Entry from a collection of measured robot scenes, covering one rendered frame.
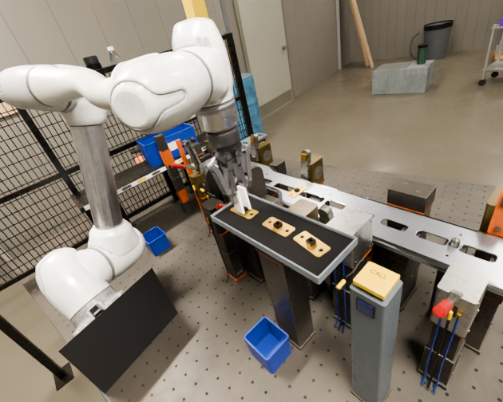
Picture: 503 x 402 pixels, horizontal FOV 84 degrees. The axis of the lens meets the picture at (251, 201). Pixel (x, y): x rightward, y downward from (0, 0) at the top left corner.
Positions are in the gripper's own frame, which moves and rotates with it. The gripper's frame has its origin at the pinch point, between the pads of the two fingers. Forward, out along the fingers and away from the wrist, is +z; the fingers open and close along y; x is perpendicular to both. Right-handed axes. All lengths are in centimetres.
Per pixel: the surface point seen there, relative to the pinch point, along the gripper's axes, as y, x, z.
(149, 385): -44, 14, 50
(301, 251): -3.6, -22.4, 4.1
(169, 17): 185, 318, -63
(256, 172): 17.0, 11.8, 3.2
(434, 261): 24, -41, 20
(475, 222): 84, -40, 50
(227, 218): -4.5, 2.3, 4.1
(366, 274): -1.7, -36.0, 4.1
